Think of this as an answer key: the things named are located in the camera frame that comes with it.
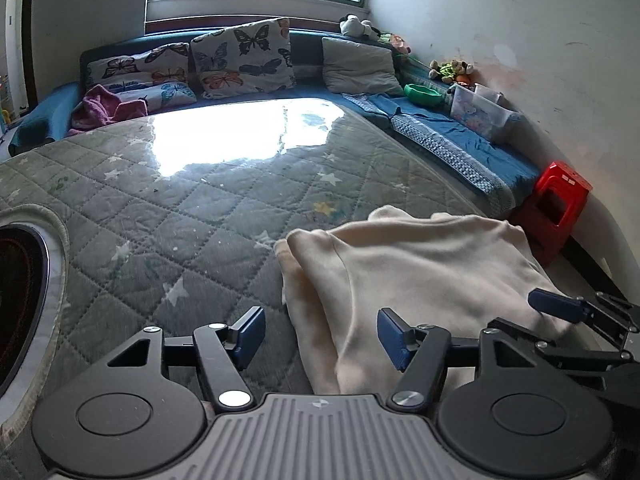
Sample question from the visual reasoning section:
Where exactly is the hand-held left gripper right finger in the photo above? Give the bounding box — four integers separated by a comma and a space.
377, 307, 538, 408

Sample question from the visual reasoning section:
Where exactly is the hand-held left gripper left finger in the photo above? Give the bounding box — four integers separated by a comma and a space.
105, 306, 267, 409

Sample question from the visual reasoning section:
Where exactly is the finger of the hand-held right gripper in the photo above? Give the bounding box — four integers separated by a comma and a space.
527, 287, 640, 347
487, 316, 633, 373

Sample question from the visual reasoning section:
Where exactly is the cream long-sleeved shirt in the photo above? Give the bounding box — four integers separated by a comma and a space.
274, 206, 576, 396

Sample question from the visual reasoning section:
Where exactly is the red plastic stool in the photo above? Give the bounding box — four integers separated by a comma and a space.
510, 161, 593, 267

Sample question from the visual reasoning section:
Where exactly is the blue sofa blanket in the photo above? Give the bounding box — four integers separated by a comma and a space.
342, 91, 543, 218

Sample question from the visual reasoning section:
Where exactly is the printed clear plastic storage box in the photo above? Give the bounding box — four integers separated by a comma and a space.
449, 85, 512, 142

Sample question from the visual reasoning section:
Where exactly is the small clear plastic box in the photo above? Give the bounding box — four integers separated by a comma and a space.
474, 82, 504, 104

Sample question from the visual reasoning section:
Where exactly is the green bowl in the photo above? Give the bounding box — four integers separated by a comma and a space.
404, 83, 443, 107

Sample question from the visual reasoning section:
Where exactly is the purple cloth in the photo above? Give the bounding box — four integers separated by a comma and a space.
67, 84, 150, 136

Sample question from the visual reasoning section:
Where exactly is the grey pillow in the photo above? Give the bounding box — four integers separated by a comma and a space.
321, 36, 405, 97

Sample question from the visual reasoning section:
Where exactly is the large butterfly print pillow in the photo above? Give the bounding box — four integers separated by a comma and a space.
190, 16, 297, 100

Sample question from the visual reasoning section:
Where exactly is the blue corner sofa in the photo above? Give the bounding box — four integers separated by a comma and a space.
7, 19, 543, 221

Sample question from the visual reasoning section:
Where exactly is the pink and green plush toy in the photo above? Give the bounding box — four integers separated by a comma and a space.
380, 32, 413, 56

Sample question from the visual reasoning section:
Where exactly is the panda plush toy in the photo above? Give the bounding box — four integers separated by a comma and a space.
339, 14, 383, 40

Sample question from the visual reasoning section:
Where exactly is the dark wooden door frame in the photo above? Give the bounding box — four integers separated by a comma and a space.
20, 0, 43, 111

